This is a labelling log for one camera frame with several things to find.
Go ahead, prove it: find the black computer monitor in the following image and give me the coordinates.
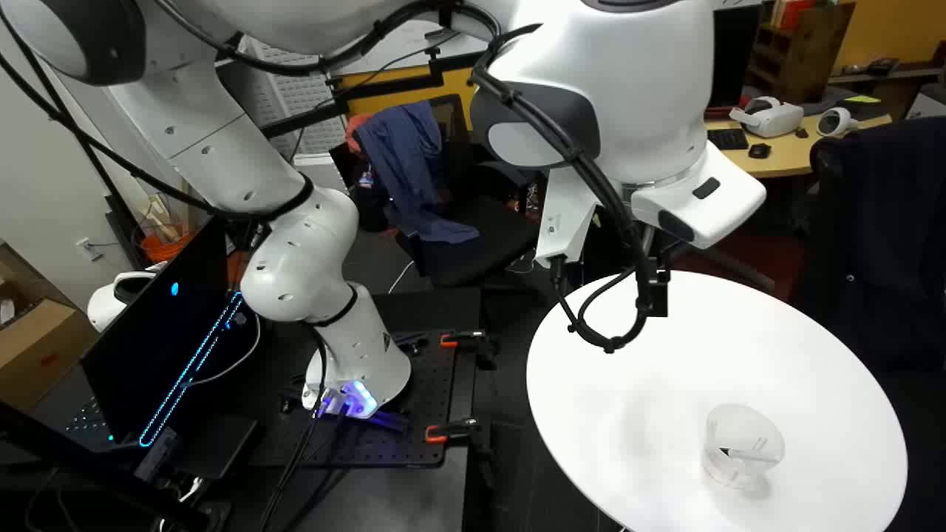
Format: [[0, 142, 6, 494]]
[[707, 0, 766, 113]]

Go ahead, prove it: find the black camera stand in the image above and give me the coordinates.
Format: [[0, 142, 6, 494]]
[[0, 395, 216, 532]]

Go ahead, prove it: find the orange handled clamp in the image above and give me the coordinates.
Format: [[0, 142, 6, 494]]
[[422, 417, 497, 450], [437, 327, 497, 357]]

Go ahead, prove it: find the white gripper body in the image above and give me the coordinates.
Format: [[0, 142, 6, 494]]
[[534, 142, 769, 268]]

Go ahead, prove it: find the wooden shelf organizer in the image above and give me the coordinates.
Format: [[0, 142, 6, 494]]
[[748, 0, 856, 107]]

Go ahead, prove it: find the white round device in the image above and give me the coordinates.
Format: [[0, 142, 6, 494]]
[[85, 267, 166, 333]]

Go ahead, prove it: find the white VR controller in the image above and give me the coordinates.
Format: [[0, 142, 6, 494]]
[[812, 104, 859, 142]]

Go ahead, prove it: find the black office chair with jacket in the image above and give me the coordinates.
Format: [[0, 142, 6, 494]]
[[327, 91, 543, 289]]

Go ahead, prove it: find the black keyboard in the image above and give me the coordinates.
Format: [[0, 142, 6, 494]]
[[707, 126, 751, 154]]

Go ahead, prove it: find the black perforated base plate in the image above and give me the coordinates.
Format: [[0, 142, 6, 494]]
[[244, 283, 487, 473]]

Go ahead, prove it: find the brown cardboard box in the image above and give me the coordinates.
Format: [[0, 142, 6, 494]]
[[0, 241, 100, 411]]

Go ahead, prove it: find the black computer with blue light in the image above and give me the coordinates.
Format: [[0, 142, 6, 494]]
[[77, 213, 259, 451]]

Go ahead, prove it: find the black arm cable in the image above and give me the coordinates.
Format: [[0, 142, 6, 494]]
[[471, 23, 673, 354]]

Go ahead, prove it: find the black padded office chair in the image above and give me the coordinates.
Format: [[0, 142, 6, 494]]
[[796, 116, 946, 374]]

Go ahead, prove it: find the clear plastic cup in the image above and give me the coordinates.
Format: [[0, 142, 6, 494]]
[[700, 398, 788, 499]]

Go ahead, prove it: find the wooden desk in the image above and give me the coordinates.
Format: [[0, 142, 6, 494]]
[[704, 107, 895, 182]]

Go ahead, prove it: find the white VR headset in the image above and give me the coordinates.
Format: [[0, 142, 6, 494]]
[[728, 95, 806, 138]]

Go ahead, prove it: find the blue jacket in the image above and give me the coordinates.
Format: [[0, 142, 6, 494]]
[[352, 101, 481, 247]]

